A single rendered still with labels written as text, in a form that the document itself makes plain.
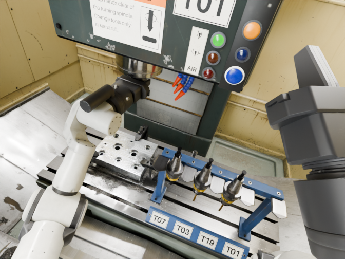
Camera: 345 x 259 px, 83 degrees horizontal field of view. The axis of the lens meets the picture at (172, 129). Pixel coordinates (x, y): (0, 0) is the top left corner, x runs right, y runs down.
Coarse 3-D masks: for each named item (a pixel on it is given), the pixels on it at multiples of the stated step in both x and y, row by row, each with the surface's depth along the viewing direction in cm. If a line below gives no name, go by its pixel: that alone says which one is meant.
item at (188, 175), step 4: (184, 164) 75; (184, 168) 74; (188, 168) 74; (192, 168) 74; (184, 172) 72; (188, 172) 73; (192, 172) 73; (196, 172) 73; (180, 176) 71; (184, 176) 71; (188, 176) 71; (192, 176) 71; (184, 180) 70; (188, 180) 70; (192, 180) 70
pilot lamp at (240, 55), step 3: (240, 51) 34; (243, 51) 34; (246, 51) 34; (237, 54) 34; (240, 54) 34; (243, 54) 34; (246, 54) 34; (237, 57) 35; (240, 57) 34; (243, 57) 34; (246, 57) 34; (240, 60) 35; (243, 60) 35
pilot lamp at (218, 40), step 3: (216, 36) 34; (219, 36) 34; (222, 36) 33; (213, 39) 34; (216, 39) 34; (219, 39) 34; (222, 39) 34; (213, 42) 34; (216, 42) 34; (219, 42) 34; (222, 42) 34; (216, 45) 35; (219, 45) 34
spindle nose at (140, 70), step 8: (120, 56) 58; (120, 64) 60; (128, 64) 58; (136, 64) 58; (144, 64) 58; (128, 72) 60; (136, 72) 60; (144, 72) 60; (152, 72) 61; (160, 72) 65
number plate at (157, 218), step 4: (152, 212) 86; (156, 212) 86; (152, 216) 86; (156, 216) 86; (160, 216) 86; (164, 216) 85; (152, 220) 86; (156, 220) 86; (160, 220) 86; (164, 220) 85; (156, 224) 86; (160, 224) 86; (164, 224) 85
